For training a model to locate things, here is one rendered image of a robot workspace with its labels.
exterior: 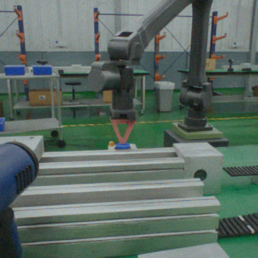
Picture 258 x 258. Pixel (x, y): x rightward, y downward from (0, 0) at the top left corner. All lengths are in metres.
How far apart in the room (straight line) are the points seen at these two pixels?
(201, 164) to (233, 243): 0.19
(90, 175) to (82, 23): 7.56
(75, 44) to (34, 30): 1.07
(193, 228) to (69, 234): 0.19
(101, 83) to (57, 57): 7.40
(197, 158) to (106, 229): 0.29
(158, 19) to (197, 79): 0.34
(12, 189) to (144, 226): 0.24
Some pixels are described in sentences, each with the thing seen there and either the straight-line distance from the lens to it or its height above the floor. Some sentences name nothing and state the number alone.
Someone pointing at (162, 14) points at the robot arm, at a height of 1.20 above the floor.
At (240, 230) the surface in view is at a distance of 0.58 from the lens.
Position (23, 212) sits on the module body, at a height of 0.86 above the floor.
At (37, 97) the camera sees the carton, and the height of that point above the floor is 0.36.
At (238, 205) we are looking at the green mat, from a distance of 0.68.
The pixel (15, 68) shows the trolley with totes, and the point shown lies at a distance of 3.50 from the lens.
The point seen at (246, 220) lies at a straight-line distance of 0.61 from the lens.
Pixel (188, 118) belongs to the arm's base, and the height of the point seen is 0.85.
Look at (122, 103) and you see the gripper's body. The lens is 0.75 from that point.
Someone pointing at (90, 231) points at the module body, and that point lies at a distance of 0.48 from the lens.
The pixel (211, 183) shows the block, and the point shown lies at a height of 0.81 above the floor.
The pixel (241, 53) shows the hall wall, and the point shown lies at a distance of 9.48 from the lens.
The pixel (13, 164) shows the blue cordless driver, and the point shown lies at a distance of 0.32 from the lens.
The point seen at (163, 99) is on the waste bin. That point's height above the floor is 0.25.
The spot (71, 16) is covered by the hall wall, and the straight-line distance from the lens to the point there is 8.13.
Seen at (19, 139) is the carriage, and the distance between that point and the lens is 0.72.
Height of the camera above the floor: 1.09
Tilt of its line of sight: 15 degrees down
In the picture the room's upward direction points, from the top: straight up
